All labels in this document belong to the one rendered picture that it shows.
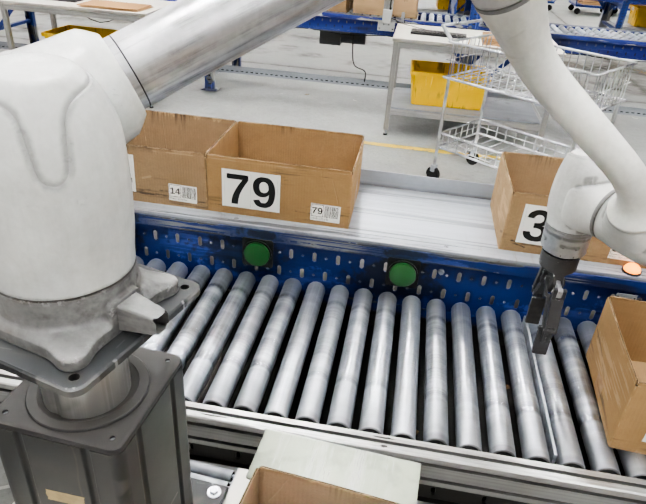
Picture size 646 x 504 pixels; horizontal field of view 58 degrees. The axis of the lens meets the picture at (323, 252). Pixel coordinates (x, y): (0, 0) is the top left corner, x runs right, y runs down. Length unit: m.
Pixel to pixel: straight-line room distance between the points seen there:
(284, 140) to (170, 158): 0.38
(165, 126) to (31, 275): 1.34
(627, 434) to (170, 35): 1.07
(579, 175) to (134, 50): 0.78
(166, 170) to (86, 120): 1.06
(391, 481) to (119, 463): 0.54
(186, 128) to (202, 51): 1.10
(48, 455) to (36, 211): 0.33
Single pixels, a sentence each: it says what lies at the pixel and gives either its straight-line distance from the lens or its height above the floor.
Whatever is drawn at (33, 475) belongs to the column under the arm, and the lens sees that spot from 0.87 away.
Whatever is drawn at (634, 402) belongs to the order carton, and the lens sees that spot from 1.26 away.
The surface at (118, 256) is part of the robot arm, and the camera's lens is 0.66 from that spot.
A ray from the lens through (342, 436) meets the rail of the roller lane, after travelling 1.20.
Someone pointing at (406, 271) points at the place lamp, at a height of 0.83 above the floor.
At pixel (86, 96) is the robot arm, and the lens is 0.61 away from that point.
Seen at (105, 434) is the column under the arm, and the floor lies 1.08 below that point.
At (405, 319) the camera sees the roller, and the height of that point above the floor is 0.75.
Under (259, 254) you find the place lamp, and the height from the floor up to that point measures 0.82.
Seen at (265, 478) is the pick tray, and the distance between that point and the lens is 1.02.
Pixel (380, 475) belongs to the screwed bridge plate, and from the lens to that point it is 1.14.
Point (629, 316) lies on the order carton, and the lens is 1.50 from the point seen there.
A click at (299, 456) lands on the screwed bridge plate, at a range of 1.15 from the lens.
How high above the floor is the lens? 1.63
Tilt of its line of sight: 31 degrees down
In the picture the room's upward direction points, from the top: 4 degrees clockwise
